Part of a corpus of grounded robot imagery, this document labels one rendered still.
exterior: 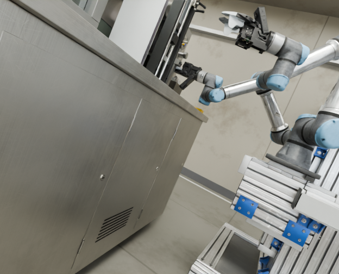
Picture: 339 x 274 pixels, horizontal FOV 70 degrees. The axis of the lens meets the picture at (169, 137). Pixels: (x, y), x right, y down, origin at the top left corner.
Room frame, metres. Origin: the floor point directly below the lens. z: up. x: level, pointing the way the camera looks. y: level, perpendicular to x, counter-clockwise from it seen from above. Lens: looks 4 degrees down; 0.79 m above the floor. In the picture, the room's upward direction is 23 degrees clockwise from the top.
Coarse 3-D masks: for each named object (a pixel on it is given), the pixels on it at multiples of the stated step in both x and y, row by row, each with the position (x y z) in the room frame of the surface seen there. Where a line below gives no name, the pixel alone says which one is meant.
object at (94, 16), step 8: (64, 0) 0.49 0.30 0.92; (96, 0) 0.56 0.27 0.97; (104, 0) 0.58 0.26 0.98; (72, 8) 0.51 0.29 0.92; (80, 8) 0.53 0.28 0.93; (96, 8) 0.57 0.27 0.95; (104, 8) 0.59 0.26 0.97; (88, 16) 0.55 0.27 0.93; (96, 16) 0.57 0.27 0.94; (96, 24) 0.58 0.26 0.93
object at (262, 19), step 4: (260, 8) 0.96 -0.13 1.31; (264, 8) 0.97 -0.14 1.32; (256, 12) 0.98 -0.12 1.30; (260, 12) 0.96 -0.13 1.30; (264, 12) 0.96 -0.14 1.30; (256, 16) 0.98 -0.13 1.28; (260, 16) 0.96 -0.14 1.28; (264, 16) 0.96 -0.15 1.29; (256, 20) 0.99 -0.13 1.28; (260, 20) 0.96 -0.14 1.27; (264, 20) 0.96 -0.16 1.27; (264, 24) 0.96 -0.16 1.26; (264, 28) 0.96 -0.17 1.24; (264, 32) 0.95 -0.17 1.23; (268, 32) 0.96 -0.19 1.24
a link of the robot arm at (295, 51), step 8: (288, 40) 0.94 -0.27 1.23; (280, 48) 0.95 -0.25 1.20; (288, 48) 0.94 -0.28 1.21; (296, 48) 0.94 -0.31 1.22; (304, 48) 0.94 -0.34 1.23; (280, 56) 0.97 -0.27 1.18; (288, 56) 0.94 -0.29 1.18; (296, 56) 0.94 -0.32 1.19; (304, 56) 0.95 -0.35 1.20; (296, 64) 0.98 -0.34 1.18
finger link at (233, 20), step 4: (224, 12) 0.94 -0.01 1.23; (228, 12) 0.93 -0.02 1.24; (232, 12) 0.93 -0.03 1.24; (228, 16) 0.95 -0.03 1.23; (232, 16) 0.93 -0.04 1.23; (232, 20) 0.93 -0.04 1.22; (236, 20) 0.94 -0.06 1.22; (240, 20) 0.94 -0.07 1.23; (228, 24) 0.93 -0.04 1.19; (232, 24) 0.93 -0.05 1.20; (236, 24) 0.94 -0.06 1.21; (240, 24) 0.94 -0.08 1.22
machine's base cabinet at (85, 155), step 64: (0, 0) 0.36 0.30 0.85; (0, 64) 0.38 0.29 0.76; (64, 64) 0.49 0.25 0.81; (0, 128) 0.42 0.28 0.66; (64, 128) 0.56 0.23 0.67; (128, 128) 0.83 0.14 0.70; (192, 128) 1.59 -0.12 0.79; (0, 192) 0.46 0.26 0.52; (64, 192) 0.64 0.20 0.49; (128, 192) 1.04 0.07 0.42; (0, 256) 0.52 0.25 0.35; (64, 256) 0.76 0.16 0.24
